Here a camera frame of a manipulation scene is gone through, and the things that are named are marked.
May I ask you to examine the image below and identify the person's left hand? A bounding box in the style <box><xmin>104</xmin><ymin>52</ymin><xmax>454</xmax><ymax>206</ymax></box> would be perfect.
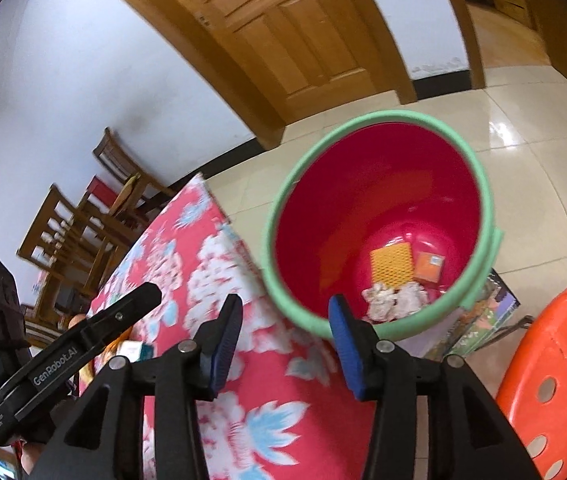
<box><xmin>14</xmin><ymin>440</ymin><xmax>45</xmax><ymax>474</ymax></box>

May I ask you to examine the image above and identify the low wooden chair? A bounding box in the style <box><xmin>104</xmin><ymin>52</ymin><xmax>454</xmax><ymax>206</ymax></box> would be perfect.
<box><xmin>21</xmin><ymin>304</ymin><xmax>70</xmax><ymax>350</ymax></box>

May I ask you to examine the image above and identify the orange round fruit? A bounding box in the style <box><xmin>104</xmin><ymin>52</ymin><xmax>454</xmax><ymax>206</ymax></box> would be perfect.
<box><xmin>68</xmin><ymin>314</ymin><xmax>86</xmax><ymax>330</ymax></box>

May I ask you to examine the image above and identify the white paper box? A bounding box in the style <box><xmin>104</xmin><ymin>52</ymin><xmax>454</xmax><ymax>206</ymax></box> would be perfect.
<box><xmin>114</xmin><ymin>340</ymin><xmax>154</xmax><ymax>363</ymax></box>

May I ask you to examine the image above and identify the crumpled white tissue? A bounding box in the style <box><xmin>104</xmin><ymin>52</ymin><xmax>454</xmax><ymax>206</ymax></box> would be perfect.
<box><xmin>361</xmin><ymin>282</ymin><xmax>429</xmax><ymax>323</ymax></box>

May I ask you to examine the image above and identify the red floral tablecloth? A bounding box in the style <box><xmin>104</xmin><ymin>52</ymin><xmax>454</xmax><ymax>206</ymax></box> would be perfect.
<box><xmin>90</xmin><ymin>177</ymin><xmax>375</xmax><ymax>479</ymax></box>

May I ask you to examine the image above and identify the near wooden chair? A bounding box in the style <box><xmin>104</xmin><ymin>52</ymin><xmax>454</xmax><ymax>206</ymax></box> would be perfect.
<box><xmin>17</xmin><ymin>184</ymin><xmax>138</xmax><ymax>298</ymax></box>

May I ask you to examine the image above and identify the colourful booklet on floor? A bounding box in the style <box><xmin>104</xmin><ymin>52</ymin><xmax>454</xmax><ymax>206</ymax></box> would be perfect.
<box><xmin>425</xmin><ymin>270</ymin><xmax>520</xmax><ymax>361</ymax></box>

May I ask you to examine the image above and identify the yellow foam net in bucket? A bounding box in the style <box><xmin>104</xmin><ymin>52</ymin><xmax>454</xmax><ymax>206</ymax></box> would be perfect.
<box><xmin>370</xmin><ymin>242</ymin><xmax>413</xmax><ymax>288</ymax></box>

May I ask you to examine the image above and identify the orange small box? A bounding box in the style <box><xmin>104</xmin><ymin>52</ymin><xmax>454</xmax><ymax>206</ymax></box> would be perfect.
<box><xmin>413</xmin><ymin>252</ymin><xmax>445</xmax><ymax>285</ymax></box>

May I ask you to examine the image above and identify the red bucket green rim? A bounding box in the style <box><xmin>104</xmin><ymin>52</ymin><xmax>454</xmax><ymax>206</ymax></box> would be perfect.
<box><xmin>262</xmin><ymin>110</ymin><xmax>503</xmax><ymax>341</ymax></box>

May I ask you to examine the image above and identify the orange plastic stool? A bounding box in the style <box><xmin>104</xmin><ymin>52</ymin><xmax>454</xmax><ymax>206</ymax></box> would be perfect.
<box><xmin>496</xmin><ymin>289</ymin><xmax>567</xmax><ymax>479</ymax></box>

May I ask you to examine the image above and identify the far wooden chair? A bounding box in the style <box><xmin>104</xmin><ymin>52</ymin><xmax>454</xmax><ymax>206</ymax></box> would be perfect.
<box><xmin>93</xmin><ymin>127</ymin><xmax>176</xmax><ymax>210</ymax></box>

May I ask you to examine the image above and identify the wooden door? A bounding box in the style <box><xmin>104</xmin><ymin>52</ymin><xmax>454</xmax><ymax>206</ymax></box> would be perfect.
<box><xmin>124</xmin><ymin>0</ymin><xmax>417</xmax><ymax>150</ymax></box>

